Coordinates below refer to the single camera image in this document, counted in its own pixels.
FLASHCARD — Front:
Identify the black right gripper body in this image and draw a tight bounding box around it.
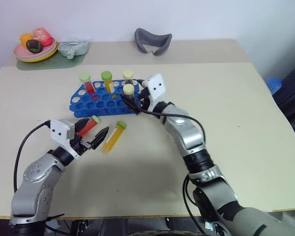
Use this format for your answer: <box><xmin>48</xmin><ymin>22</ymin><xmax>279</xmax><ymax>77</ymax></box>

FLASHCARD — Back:
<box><xmin>137</xmin><ymin>87</ymin><xmax>151</xmax><ymax>110</ymax></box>

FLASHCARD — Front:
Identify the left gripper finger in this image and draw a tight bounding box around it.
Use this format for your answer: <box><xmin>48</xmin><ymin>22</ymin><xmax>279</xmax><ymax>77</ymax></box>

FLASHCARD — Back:
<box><xmin>75</xmin><ymin>118</ymin><xmax>91</xmax><ymax>135</ymax></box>
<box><xmin>89</xmin><ymin>126</ymin><xmax>110</xmax><ymax>150</ymax></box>

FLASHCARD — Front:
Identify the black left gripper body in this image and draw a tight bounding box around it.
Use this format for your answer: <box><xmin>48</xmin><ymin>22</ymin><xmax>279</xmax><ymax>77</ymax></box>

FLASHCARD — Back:
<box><xmin>70</xmin><ymin>136</ymin><xmax>92</xmax><ymax>156</ymax></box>

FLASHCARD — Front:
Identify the red tube green cap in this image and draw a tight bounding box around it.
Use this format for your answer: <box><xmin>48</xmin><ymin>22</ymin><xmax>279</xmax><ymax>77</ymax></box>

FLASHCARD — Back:
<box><xmin>77</xmin><ymin>115</ymin><xmax>101</xmax><ymax>136</ymax></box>
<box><xmin>78</xmin><ymin>72</ymin><xmax>97</xmax><ymax>96</ymax></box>

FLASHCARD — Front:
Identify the dark tube yellow cap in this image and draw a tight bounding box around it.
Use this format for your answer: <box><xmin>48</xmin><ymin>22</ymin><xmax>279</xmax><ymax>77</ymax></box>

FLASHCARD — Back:
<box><xmin>122</xmin><ymin>70</ymin><xmax>135</xmax><ymax>86</ymax></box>
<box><xmin>122</xmin><ymin>84</ymin><xmax>136</xmax><ymax>99</ymax></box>

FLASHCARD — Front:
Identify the blue test tube rack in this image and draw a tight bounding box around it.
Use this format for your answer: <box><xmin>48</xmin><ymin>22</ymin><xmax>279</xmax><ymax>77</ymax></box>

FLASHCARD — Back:
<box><xmin>69</xmin><ymin>79</ymin><xmax>145</xmax><ymax>118</ymax></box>

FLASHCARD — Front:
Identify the yellow tube green cap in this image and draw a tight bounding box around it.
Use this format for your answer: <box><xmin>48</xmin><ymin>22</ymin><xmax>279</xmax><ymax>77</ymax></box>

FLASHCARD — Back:
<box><xmin>102</xmin><ymin>120</ymin><xmax>128</xmax><ymax>154</ymax></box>
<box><xmin>100</xmin><ymin>70</ymin><xmax>115</xmax><ymax>94</ymax></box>

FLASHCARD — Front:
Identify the grey curved face pad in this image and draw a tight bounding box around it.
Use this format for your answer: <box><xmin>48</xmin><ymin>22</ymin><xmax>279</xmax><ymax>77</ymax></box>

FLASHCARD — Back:
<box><xmin>134</xmin><ymin>28</ymin><xmax>173</xmax><ymax>58</ymax></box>

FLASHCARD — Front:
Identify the green placemat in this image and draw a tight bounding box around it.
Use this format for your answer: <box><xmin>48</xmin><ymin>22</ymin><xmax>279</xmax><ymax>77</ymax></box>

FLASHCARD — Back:
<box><xmin>16</xmin><ymin>52</ymin><xmax>87</xmax><ymax>72</ymax></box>

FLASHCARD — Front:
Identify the pale green pouch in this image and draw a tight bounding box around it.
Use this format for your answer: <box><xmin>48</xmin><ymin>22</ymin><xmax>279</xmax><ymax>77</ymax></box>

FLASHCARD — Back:
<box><xmin>57</xmin><ymin>40</ymin><xmax>90</xmax><ymax>60</ymax></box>

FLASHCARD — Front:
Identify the yellow plate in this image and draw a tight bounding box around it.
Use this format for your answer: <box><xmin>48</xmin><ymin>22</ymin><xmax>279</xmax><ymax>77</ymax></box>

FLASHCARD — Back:
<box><xmin>19</xmin><ymin>46</ymin><xmax>59</xmax><ymax>63</ymax></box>

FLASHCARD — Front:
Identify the dark brown green toy food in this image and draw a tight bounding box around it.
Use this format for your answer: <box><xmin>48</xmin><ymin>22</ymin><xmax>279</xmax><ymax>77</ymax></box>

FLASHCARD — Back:
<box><xmin>26</xmin><ymin>39</ymin><xmax>42</xmax><ymax>54</ymax></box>

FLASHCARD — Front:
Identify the pink plate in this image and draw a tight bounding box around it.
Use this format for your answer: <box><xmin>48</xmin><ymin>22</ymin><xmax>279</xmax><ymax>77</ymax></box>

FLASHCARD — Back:
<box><xmin>13</xmin><ymin>36</ymin><xmax>59</xmax><ymax>60</ymax></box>

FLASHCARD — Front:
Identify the pink toy food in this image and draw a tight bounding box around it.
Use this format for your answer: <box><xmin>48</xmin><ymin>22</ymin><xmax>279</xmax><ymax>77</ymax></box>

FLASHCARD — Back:
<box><xmin>32</xmin><ymin>27</ymin><xmax>52</xmax><ymax>47</ymax></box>

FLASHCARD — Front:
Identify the orange toy food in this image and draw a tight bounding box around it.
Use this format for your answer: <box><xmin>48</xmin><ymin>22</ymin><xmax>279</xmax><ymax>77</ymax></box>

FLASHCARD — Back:
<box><xmin>19</xmin><ymin>32</ymin><xmax>34</xmax><ymax>45</ymax></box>

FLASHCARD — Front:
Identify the blue water bottle cap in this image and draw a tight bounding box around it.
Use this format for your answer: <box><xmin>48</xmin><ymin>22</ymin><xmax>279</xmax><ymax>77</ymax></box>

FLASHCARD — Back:
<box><xmin>265</xmin><ymin>78</ymin><xmax>284</xmax><ymax>95</ymax></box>

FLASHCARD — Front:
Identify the dark furniture beside table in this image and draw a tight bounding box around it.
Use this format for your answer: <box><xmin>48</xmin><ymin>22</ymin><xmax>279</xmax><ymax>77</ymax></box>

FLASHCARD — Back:
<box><xmin>272</xmin><ymin>55</ymin><xmax>295</xmax><ymax>151</ymax></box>

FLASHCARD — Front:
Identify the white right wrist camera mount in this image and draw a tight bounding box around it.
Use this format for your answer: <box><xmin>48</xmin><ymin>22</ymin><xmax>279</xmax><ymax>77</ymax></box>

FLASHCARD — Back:
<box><xmin>141</xmin><ymin>73</ymin><xmax>168</xmax><ymax>113</ymax></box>

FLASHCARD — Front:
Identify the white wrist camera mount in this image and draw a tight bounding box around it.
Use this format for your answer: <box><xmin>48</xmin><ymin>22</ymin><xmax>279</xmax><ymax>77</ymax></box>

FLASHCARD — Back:
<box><xmin>50</xmin><ymin>119</ymin><xmax>80</xmax><ymax>159</ymax></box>
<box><xmin>141</xmin><ymin>73</ymin><xmax>168</xmax><ymax>113</ymax></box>

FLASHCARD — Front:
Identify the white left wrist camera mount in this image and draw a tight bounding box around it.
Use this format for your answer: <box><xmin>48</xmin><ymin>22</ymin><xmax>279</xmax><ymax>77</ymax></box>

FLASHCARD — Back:
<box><xmin>50</xmin><ymin>119</ymin><xmax>80</xmax><ymax>159</ymax></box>

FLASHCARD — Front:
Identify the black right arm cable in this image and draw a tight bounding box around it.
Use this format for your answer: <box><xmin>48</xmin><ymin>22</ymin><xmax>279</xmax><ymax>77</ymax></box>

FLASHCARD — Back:
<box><xmin>137</xmin><ymin>108</ymin><xmax>207</xmax><ymax>148</ymax></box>
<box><xmin>182</xmin><ymin>175</ymin><xmax>207</xmax><ymax>233</ymax></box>

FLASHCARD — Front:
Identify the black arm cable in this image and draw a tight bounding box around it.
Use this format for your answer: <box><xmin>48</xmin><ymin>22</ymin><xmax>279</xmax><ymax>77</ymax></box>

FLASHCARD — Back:
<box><xmin>13</xmin><ymin>119</ymin><xmax>52</xmax><ymax>193</ymax></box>
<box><xmin>182</xmin><ymin>175</ymin><xmax>207</xmax><ymax>233</ymax></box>
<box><xmin>137</xmin><ymin>108</ymin><xmax>207</xmax><ymax>148</ymax></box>

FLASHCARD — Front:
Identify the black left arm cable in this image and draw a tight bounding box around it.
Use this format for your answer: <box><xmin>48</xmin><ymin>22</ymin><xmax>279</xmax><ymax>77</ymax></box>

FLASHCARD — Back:
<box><xmin>13</xmin><ymin>119</ymin><xmax>52</xmax><ymax>193</ymax></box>

